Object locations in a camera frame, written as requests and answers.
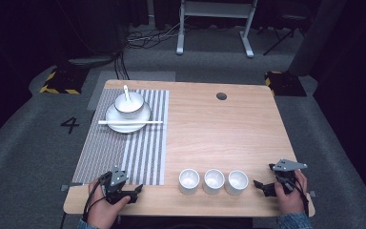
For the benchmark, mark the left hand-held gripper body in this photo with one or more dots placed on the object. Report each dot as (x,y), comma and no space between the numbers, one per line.
(118,178)

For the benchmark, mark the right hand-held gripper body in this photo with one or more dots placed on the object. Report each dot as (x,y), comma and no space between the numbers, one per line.
(287,170)

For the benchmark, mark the person's right hand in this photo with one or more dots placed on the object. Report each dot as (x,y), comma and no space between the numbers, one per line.
(290,200)

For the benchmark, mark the person's left hand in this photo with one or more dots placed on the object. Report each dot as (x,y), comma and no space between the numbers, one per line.
(106,211)

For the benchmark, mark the grey striped placemat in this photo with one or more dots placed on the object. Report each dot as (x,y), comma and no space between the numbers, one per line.
(108,152)

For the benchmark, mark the white cup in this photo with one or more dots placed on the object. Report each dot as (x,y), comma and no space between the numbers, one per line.
(189,181)
(237,183)
(213,181)

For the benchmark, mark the white plate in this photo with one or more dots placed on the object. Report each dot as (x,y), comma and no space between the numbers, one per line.
(130,127)

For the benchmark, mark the white chopsticks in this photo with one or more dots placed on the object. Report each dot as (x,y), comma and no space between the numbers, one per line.
(130,122)

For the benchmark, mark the white bowl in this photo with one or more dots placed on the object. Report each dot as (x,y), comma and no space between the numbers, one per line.
(129,106)

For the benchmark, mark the black yellow striped base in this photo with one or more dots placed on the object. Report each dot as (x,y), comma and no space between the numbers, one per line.
(286,84)
(63,81)

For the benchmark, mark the white spoon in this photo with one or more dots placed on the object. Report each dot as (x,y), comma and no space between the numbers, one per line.
(126,93)

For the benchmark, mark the dark round table grommet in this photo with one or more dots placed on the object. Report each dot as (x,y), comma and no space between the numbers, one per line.
(221,96)

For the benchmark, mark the black tripod stand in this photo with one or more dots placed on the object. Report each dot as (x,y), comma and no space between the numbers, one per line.
(282,35)

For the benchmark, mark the grey curtain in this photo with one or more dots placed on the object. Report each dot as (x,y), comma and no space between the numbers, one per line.
(314,38)

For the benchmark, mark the white metal stand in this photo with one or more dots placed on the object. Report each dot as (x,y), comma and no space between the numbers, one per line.
(216,9)

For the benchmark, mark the grey metal table bracket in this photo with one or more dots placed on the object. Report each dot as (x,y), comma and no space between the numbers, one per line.
(312,193)
(71,186)

